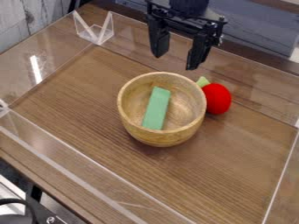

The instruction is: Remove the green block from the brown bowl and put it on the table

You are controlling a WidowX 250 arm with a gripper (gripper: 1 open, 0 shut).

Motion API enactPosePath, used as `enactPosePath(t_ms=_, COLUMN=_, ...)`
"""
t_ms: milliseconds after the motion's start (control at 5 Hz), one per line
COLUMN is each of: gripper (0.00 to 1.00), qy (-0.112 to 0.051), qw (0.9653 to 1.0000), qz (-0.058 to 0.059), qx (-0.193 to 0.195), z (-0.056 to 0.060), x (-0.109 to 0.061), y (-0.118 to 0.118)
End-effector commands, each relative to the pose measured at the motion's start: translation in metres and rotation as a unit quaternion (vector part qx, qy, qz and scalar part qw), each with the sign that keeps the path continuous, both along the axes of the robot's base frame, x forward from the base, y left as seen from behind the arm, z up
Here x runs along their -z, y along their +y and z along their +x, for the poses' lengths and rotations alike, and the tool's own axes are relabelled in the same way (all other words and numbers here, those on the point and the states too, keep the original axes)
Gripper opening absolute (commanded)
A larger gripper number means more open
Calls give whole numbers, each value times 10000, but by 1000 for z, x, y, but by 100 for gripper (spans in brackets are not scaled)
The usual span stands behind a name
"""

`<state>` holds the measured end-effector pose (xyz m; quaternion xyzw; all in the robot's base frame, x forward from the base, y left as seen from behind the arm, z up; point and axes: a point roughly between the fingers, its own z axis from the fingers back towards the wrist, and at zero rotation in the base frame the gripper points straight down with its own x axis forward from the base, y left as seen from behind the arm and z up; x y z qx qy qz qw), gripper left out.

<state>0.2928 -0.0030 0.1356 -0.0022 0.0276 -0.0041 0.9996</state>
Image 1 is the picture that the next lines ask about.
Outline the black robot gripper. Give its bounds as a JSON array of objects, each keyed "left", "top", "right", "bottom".
[{"left": 144, "top": 0, "right": 228, "bottom": 70}]

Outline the green rectangular block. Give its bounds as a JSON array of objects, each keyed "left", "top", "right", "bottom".
[{"left": 143, "top": 87, "right": 171, "bottom": 130}]

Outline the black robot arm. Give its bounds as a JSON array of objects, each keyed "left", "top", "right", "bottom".
[{"left": 144, "top": 0, "right": 228, "bottom": 70}]

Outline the brown wooden bowl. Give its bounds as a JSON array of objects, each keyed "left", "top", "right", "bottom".
[{"left": 116, "top": 72, "right": 207, "bottom": 147}]

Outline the red toy apple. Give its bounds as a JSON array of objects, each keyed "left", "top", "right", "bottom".
[{"left": 196, "top": 76, "right": 232, "bottom": 115}]

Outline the grey sofa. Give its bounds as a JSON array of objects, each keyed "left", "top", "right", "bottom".
[{"left": 116, "top": 0, "right": 299, "bottom": 58}]

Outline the black chair armrest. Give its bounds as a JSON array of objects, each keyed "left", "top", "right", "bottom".
[{"left": 0, "top": 198, "right": 38, "bottom": 224}]

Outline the clear acrylic corner bracket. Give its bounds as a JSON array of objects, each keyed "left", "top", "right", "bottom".
[{"left": 72, "top": 11, "right": 115, "bottom": 46}]

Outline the clear acrylic tray wall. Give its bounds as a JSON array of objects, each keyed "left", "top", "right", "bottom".
[{"left": 0, "top": 100, "right": 195, "bottom": 224}]

